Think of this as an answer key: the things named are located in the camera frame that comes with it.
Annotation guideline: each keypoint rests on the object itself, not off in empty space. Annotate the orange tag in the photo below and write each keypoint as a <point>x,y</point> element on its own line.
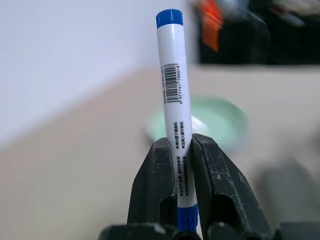
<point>210,32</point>

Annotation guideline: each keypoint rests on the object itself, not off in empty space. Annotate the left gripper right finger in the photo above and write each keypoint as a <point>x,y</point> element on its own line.
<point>225,185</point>

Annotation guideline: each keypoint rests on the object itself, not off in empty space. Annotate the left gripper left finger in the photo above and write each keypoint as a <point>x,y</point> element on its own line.
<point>150,180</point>

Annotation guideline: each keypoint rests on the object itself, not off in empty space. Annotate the white marker with blue cap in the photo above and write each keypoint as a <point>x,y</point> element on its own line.
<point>175,75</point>

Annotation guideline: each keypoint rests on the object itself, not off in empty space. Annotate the green plate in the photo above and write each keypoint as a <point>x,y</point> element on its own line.
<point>225,120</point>

